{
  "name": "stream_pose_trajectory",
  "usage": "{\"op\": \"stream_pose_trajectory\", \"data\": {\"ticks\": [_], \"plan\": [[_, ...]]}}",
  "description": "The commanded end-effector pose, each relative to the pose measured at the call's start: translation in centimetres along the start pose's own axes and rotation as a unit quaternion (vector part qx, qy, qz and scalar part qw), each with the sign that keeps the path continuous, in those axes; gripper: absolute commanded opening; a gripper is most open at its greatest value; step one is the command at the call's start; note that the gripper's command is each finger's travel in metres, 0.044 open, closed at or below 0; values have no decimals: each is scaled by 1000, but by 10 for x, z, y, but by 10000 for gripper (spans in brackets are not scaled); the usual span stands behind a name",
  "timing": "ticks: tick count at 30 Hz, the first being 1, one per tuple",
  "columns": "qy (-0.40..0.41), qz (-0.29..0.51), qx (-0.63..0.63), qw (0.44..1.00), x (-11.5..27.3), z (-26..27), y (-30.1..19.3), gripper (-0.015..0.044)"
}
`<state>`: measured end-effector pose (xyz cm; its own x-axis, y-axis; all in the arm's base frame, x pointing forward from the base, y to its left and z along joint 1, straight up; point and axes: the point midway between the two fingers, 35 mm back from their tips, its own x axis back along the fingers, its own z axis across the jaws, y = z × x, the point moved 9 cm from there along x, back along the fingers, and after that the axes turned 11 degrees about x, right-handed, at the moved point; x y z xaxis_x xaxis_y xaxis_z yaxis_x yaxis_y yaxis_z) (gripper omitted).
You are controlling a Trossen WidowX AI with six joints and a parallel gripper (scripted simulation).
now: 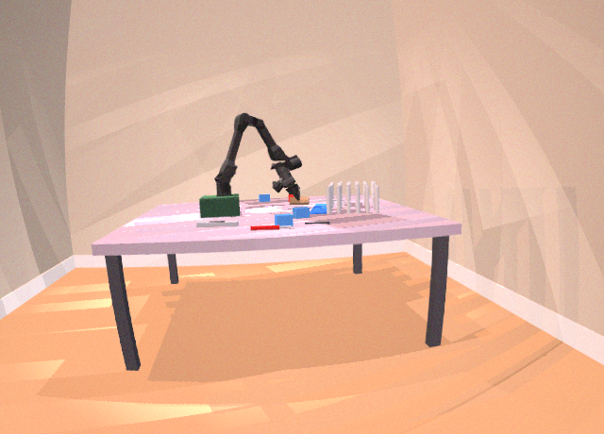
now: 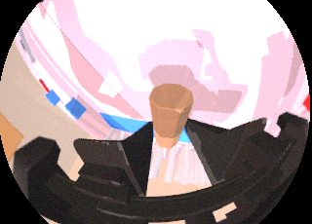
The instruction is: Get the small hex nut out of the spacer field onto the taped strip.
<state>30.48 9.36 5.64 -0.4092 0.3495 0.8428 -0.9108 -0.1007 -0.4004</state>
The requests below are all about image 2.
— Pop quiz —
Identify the red cube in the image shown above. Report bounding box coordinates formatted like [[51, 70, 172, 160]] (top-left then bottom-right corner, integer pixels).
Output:
[[304, 93, 311, 111]]

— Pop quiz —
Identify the blue flat strip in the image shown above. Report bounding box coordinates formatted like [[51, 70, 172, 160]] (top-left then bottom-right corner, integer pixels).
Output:
[[98, 112, 191, 143]]

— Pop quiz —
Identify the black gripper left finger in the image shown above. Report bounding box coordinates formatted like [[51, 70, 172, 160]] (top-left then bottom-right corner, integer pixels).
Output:
[[73, 122, 155, 196]]

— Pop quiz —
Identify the small blue block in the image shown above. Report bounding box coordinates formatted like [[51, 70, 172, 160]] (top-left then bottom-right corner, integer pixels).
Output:
[[65, 98, 86, 120], [46, 91, 59, 106]]

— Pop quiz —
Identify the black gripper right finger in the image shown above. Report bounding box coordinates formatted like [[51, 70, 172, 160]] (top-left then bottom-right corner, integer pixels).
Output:
[[184, 116, 268, 186]]

